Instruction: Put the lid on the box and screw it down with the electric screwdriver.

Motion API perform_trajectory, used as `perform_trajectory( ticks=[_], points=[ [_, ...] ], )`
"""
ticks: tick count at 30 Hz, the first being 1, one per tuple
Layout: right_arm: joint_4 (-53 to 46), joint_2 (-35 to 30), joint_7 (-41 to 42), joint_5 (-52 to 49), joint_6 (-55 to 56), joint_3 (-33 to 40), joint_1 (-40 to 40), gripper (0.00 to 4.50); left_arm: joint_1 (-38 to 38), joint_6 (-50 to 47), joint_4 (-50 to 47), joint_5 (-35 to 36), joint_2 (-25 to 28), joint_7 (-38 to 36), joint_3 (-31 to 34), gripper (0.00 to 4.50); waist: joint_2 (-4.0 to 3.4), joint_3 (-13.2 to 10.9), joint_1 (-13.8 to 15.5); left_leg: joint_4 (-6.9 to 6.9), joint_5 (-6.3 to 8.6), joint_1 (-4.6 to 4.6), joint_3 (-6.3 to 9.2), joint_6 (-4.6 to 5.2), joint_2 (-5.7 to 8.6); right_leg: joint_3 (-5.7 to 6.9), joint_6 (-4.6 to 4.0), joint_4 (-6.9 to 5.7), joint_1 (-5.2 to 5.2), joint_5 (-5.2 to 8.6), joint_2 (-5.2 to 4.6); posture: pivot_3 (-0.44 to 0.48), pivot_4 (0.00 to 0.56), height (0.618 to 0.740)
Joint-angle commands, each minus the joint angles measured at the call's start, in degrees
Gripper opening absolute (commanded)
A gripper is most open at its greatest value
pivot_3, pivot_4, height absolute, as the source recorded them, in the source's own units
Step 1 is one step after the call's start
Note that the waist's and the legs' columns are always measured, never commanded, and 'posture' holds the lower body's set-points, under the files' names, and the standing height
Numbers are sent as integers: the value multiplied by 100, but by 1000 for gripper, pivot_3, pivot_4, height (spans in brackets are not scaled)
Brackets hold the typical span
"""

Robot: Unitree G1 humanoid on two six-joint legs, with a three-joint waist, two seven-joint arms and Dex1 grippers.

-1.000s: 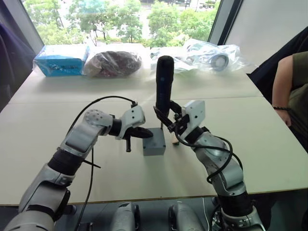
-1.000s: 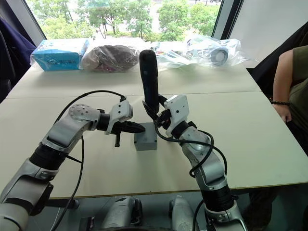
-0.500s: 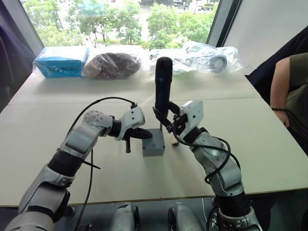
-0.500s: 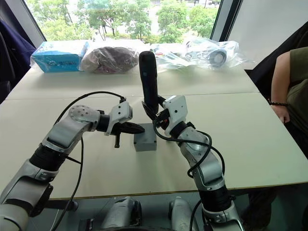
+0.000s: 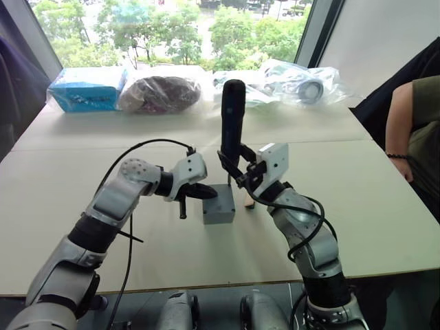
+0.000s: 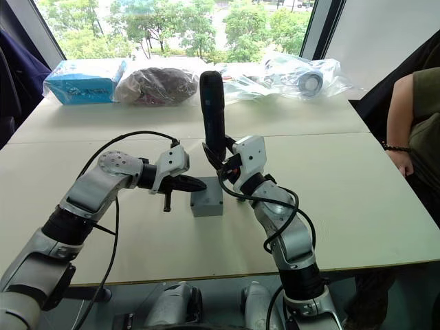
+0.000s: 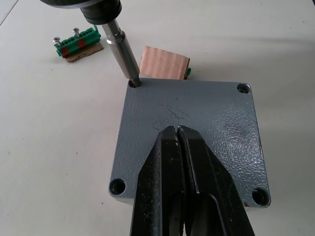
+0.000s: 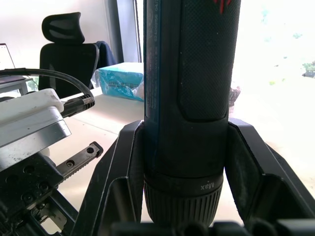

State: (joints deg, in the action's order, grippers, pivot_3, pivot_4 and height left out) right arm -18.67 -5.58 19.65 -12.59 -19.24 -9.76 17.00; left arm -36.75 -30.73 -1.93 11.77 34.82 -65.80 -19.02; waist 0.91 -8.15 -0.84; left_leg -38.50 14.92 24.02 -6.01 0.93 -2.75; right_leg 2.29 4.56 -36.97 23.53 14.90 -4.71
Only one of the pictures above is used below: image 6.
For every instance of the clear bag with silver roll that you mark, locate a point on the clear bag with silver roll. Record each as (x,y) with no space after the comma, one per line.
(309,80)

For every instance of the brown item in plastic bag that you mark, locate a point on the brown item in plastic bag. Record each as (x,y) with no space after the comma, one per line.
(154,86)

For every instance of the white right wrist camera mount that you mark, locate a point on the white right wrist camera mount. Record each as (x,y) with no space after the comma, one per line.
(251,151)

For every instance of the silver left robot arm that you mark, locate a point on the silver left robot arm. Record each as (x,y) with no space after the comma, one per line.
(86,192)

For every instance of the silver rounded robot leg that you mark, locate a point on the silver rounded robot leg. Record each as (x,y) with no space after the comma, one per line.
(256,306)
(175,304)

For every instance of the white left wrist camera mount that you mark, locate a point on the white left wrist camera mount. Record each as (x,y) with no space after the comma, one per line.
(172,161)

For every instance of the grey plastic box with lid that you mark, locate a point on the grey plastic box with lid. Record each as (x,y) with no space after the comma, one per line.
(208,201)

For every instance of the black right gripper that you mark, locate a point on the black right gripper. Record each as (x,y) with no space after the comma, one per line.
(231,170)

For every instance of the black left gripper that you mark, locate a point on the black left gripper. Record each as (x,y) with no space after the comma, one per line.
(173,185)

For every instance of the person's bare forearm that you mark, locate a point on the person's bare forearm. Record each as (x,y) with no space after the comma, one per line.
(400,110)

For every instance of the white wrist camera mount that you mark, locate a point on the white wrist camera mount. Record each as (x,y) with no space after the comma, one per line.
(172,161)
(251,151)

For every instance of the dark table frame bar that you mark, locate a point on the dark table frame bar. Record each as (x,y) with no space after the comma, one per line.
(86,294)

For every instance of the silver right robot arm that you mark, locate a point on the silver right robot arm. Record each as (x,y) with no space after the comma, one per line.
(292,240)

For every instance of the person's olive green vest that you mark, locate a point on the person's olive green vest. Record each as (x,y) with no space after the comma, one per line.
(428,130)

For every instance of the person's hand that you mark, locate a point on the person's hand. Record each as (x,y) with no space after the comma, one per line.
(405,163)

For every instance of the black electric screwdriver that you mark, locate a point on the black electric screwdriver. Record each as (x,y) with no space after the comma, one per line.
(212,110)

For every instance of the person's camouflage trousers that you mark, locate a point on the person's camouflage trousers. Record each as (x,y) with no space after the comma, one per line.
(371,299)

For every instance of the dark blue hanging cloth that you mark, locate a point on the dark blue hanging cloth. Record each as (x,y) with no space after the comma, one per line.
(24,75)

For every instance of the blue tissue box in bag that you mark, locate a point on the blue tissue box in bag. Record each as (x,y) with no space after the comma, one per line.
(80,87)

